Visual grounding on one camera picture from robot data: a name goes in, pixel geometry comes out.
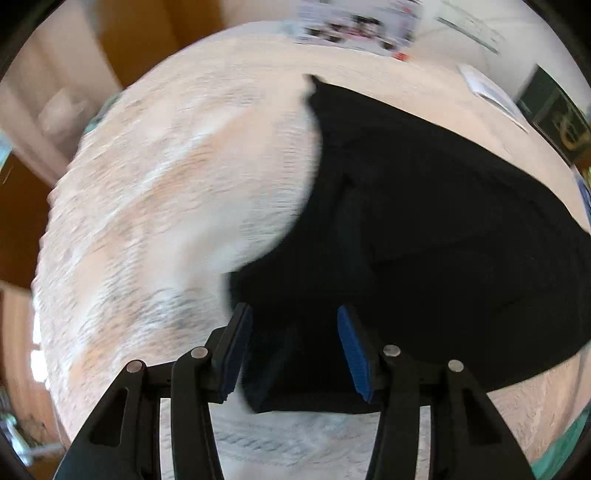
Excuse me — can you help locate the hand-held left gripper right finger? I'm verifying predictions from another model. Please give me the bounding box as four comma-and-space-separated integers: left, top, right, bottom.
337, 305, 536, 480

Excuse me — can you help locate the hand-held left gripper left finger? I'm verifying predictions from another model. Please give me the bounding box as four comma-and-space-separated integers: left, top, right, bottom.
55, 302, 254, 480

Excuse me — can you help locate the black t-shirt with red print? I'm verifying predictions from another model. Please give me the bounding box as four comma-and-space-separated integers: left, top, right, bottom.
224, 74, 591, 415

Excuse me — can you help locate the white lace tablecloth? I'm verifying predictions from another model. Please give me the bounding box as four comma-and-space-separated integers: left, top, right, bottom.
31, 21, 591, 468

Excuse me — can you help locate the teal underlay cloth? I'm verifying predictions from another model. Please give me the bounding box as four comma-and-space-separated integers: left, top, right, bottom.
531, 405, 591, 480

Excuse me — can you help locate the white paper sheet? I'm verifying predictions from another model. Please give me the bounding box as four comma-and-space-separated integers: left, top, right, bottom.
457, 64, 529, 132

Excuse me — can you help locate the kettle set cardboard box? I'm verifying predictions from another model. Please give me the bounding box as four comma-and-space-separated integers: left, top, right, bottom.
295, 0, 423, 58

